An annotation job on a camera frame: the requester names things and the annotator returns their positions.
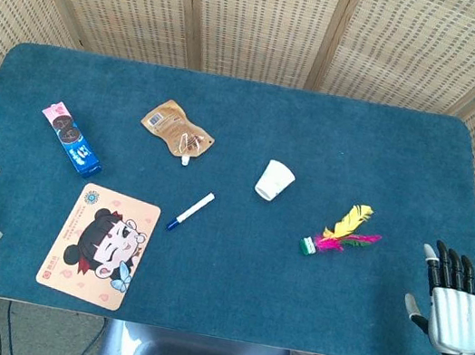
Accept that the feather shuttlecock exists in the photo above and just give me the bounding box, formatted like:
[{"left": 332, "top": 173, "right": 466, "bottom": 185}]
[{"left": 297, "top": 195, "right": 388, "bottom": 268}]

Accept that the white paper cup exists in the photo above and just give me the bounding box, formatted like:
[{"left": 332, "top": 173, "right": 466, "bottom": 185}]
[{"left": 252, "top": 157, "right": 299, "bottom": 206}]

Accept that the blue cookie box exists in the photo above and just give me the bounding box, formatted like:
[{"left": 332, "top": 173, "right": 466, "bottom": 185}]
[{"left": 32, "top": 99, "right": 113, "bottom": 182}]

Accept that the blue felt table mat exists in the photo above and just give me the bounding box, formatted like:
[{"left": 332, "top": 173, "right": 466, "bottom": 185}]
[{"left": 0, "top": 35, "right": 475, "bottom": 355}]

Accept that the cartoon girl mouse pad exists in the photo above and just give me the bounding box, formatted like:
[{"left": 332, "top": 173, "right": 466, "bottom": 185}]
[{"left": 33, "top": 176, "right": 165, "bottom": 317}]

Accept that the woven bamboo folding screen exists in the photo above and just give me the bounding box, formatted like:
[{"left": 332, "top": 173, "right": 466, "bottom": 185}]
[{"left": 0, "top": 0, "right": 475, "bottom": 263}]

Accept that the white marker with blue cap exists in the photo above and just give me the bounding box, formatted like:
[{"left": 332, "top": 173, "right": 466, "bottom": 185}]
[{"left": 165, "top": 185, "right": 218, "bottom": 238}]

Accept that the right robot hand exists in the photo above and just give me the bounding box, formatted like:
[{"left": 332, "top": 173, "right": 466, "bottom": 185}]
[{"left": 395, "top": 235, "right": 475, "bottom": 355}]

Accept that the brown spouted drink pouch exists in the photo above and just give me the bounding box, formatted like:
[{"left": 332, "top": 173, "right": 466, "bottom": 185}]
[{"left": 133, "top": 94, "right": 222, "bottom": 171}]

